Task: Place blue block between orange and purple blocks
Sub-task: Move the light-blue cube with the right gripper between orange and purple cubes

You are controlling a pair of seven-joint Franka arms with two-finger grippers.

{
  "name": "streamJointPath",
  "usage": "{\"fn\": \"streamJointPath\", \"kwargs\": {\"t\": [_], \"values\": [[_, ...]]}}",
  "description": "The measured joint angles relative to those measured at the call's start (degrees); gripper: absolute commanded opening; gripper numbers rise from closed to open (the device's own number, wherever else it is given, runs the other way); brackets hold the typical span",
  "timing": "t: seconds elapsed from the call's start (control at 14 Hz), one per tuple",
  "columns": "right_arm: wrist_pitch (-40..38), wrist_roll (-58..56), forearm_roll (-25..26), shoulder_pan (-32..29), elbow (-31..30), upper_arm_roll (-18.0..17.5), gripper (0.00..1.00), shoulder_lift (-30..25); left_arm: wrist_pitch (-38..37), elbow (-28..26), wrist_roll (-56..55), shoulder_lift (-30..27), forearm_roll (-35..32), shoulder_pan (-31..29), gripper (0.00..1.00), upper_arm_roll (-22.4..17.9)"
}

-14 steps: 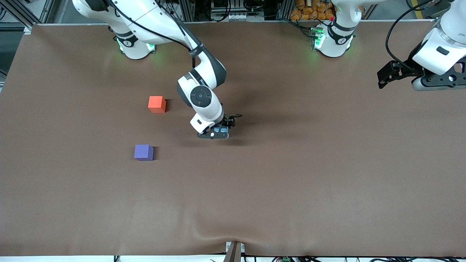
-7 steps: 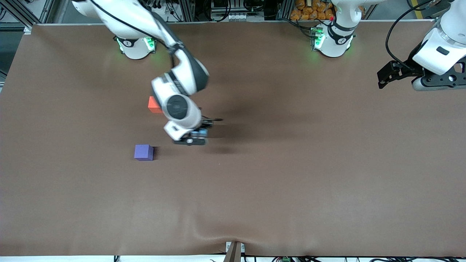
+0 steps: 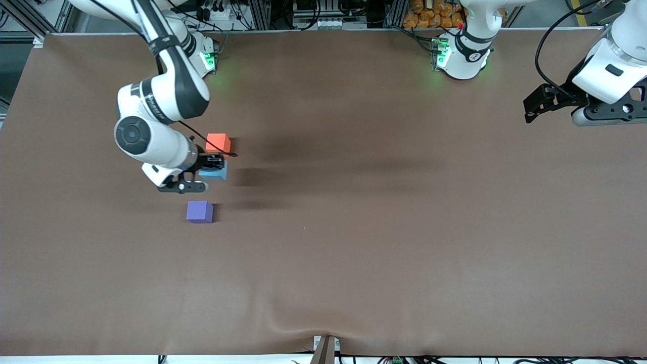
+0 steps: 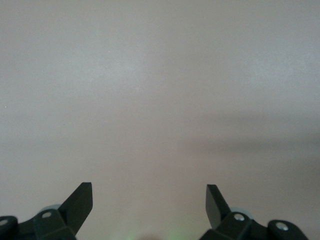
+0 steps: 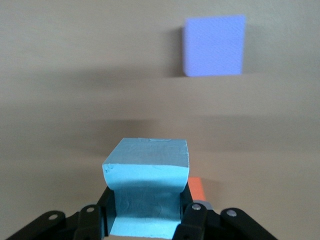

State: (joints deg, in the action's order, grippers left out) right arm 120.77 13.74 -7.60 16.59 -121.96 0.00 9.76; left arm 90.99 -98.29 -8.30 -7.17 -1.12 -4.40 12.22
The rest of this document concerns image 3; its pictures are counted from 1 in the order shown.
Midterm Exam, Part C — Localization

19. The blue foam block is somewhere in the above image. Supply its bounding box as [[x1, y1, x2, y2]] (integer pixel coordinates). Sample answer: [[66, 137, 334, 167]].
[[198, 160, 228, 181]]

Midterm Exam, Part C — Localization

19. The orange foam block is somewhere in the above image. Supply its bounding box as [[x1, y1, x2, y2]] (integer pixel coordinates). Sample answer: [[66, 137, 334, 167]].
[[205, 133, 232, 155]]

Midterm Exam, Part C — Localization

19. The purple foam block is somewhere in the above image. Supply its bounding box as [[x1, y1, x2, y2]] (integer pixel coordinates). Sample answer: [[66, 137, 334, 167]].
[[186, 200, 214, 224]]

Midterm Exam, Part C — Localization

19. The bag of orange snacks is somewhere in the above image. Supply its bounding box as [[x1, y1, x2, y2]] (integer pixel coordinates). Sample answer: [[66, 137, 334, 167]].
[[403, 0, 466, 29]]

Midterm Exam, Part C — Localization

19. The white power strip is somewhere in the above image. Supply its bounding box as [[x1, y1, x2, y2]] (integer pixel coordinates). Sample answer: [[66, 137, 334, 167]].
[[199, 4, 239, 22]]

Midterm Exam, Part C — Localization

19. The brown table mat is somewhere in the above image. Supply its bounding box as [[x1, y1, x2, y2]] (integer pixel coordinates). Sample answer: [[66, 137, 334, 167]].
[[0, 29, 647, 357]]

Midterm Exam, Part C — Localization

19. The black device with white sockets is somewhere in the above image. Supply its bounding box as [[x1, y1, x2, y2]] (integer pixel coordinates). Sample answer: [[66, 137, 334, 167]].
[[292, 0, 350, 30]]

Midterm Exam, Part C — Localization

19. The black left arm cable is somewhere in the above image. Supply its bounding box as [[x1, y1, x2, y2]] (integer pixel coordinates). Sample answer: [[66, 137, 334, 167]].
[[535, 0, 626, 90]]

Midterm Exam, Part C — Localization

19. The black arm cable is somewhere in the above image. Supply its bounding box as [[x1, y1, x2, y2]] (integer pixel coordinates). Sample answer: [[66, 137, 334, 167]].
[[535, 0, 626, 90], [88, 0, 239, 158]]

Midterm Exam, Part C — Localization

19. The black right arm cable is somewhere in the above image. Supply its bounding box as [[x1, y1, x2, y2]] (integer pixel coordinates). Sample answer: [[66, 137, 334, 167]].
[[88, 0, 239, 158]]

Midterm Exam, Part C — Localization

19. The aluminium frame post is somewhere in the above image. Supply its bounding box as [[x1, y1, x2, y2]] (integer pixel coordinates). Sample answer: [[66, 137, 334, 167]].
[[251, 0, 272, 30]]

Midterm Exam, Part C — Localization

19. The aluminium frame strut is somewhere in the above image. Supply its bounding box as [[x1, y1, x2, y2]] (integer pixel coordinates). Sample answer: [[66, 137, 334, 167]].
[[4, 0, 49, 42]]

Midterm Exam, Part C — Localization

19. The brown camera mount bracket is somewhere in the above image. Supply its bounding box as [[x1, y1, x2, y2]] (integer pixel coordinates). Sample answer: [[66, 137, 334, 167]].
[[312, 335, 341, 364]]

